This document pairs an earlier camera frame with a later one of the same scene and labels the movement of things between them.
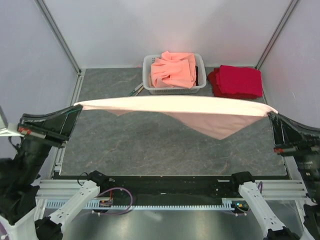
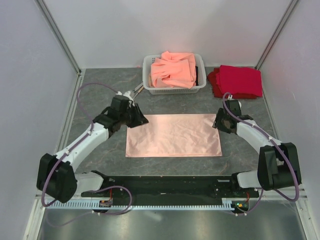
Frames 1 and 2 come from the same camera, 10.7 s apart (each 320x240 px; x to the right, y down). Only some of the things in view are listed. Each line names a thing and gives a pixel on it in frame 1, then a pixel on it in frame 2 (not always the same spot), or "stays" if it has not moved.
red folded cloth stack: (237, 82) stays
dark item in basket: (196, 81) stays
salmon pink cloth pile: (174, 69) stays
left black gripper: (59, 128) -> (139, 119)
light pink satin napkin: (219, 117) -> (170, 135)
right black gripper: (287, 130) -> (217, 123)
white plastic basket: (147, 63) stays
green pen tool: (137, 87) stays
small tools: (4, 131) -> (127, 94)
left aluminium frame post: (55, 26) stays
